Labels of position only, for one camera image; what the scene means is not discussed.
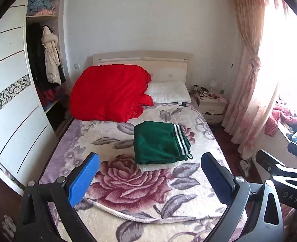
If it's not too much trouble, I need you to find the green striped sweatshirt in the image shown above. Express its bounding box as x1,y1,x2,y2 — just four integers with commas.
133,121,193,165

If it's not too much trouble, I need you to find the clothes pile by window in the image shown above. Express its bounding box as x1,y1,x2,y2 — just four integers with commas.
264,102,297,144

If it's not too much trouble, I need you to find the floral plush bed blanket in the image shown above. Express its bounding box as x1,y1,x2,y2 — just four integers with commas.
40,102,227,241

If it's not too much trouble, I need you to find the white nightstand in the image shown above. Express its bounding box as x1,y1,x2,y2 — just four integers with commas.
193,93,228,125

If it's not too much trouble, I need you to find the white wardrobe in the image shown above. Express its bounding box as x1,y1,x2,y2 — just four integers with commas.
0,0,70,194

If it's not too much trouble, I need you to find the red quilt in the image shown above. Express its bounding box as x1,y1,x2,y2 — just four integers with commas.
70,64,153,122

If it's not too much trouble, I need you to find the white pillow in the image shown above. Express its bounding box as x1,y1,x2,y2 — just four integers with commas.
145,81,192,103

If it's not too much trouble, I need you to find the white bed headboard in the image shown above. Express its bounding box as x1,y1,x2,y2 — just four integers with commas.
92,50,194,83

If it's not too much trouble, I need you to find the pink floral curtain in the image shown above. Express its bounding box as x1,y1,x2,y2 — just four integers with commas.
222,0,277,161

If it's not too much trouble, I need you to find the beige hanging coat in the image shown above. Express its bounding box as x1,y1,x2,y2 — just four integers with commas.
41,26,61,85

